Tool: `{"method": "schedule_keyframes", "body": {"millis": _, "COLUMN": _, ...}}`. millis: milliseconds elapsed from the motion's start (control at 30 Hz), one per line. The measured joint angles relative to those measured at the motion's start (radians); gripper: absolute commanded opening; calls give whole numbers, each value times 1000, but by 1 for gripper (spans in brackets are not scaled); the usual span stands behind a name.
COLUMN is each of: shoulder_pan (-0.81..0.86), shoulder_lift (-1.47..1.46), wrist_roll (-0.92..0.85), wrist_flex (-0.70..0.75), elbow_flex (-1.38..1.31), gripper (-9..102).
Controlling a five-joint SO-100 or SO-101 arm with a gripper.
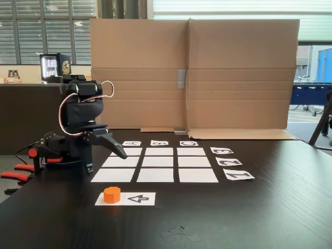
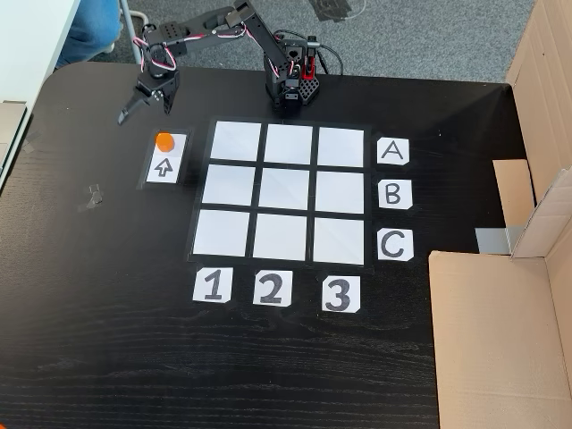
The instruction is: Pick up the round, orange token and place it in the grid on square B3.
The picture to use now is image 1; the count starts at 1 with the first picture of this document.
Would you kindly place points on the paper label number 1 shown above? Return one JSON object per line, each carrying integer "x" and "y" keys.
{"x": 238, "y": 174}

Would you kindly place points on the orange black spring clamp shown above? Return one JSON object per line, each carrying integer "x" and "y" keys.
{"x": 20, "y": 177}

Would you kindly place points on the paper label number 2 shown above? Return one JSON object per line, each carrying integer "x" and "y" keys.
{"x": 228, "y": 161}

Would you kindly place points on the brown cardboard panel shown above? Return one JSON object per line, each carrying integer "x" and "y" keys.
{"x": 137, "y": 52}
{"x": 241, "y": 52}

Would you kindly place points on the white paper grid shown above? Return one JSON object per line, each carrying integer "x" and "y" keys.
{"x": 157, "y": 162}

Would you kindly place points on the blue container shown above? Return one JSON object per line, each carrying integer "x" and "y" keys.
{"x": 325, "y": 64}

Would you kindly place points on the black clamp with red parts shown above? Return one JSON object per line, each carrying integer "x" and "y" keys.
{"x": 39, "y": 163}

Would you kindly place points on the paper label letter B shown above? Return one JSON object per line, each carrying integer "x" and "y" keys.
{"x": 159, "y": 143}

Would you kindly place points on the clear tape patch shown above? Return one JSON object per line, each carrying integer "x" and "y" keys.
{"x": 179, "y": 232}

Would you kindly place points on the white arrow paper sheet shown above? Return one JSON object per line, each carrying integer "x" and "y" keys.
{"x": 140, "y": 199}

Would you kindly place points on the paper label number 3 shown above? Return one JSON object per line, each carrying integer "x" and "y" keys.
{"x": 221, "y": 151}

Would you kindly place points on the paper label letter C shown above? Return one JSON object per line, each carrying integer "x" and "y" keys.
{"x": 188, "y": 143}

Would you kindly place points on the dark tripod leg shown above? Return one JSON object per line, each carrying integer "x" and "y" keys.
{"x": 320, "y": 124}

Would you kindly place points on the black mini fridge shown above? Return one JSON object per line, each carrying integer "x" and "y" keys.
{"x": 63, "y": 68}

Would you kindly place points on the grey tape strip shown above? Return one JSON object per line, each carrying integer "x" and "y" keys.
{"x": 181, "y": 77}
{"x": 180, "y": 131}

